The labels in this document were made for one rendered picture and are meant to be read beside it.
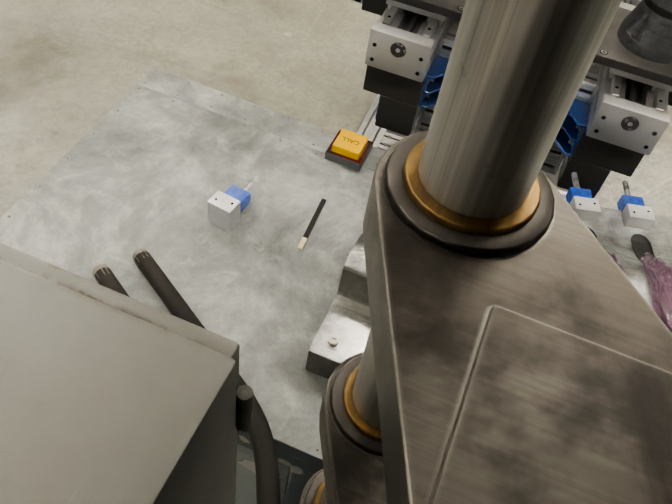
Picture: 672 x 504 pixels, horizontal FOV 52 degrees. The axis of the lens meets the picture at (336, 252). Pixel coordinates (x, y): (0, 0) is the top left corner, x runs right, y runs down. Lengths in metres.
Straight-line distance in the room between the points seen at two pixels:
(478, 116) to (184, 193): 1.10
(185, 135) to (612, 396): 1.27
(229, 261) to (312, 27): 2.19
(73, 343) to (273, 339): 0.80
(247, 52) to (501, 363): 2.88
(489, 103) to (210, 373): 0.19
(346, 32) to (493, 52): 3.05
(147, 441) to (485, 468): 0.16
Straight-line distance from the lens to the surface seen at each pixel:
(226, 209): 1.28
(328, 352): 1.10
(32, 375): 0.38
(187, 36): 3.22
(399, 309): 0.32
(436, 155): 0.34
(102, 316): 0.40
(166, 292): 1.16
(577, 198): 1.43
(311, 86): 2.98
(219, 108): 1.57
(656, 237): 1.48
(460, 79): 0.32
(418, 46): 1.50
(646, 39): 1.58
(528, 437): 0.30
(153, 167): 1.44
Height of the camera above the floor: 1.79
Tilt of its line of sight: 50 degrees down
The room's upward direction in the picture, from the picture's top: 11 degrees clockwise
